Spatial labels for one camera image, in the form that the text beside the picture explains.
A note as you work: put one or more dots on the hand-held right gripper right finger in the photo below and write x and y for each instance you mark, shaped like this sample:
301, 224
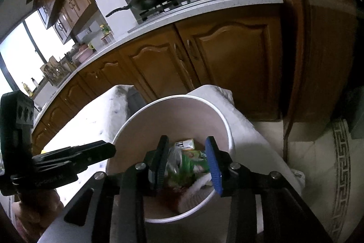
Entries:
213, 163

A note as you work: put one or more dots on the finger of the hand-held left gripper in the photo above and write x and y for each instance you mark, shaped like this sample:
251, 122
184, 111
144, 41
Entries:
85, 149
57, 174

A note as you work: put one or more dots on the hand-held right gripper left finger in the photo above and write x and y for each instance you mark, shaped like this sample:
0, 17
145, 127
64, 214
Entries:
162, 154

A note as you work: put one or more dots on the green snack wrapper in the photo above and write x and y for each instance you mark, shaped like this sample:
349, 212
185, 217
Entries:
194, 163

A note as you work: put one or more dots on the white bin with pink inside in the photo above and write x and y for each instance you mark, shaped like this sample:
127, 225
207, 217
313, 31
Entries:
170, 117

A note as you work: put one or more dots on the person's left forearm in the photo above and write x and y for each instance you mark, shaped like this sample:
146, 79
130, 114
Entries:
27, 231

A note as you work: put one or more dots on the person's left hand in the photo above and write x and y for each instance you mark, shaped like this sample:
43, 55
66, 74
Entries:
39, 208

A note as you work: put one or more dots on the yellow dish soap bottle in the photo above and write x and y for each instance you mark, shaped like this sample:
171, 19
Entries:
27, 89

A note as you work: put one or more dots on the white pump bottle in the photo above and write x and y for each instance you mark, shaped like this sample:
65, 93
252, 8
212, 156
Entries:
34, 83

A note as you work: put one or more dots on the dish rack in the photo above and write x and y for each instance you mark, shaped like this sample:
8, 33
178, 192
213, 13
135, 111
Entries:
58, 72

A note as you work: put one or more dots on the kitchen window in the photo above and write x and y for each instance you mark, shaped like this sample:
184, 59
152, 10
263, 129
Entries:
17, 55

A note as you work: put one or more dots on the pink lidded container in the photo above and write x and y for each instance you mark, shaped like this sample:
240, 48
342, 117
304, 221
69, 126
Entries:
85, 54

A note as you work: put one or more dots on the wooden base cabinets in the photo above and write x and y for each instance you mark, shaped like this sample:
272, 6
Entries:
227, 60

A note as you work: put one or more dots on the gas stove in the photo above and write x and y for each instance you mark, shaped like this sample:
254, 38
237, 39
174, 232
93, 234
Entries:
182, 4

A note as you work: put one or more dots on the white kitchen countertop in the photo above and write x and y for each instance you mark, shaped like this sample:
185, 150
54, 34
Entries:
227, 5

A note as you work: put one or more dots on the wooden door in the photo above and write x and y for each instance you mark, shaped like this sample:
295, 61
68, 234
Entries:
321, 46

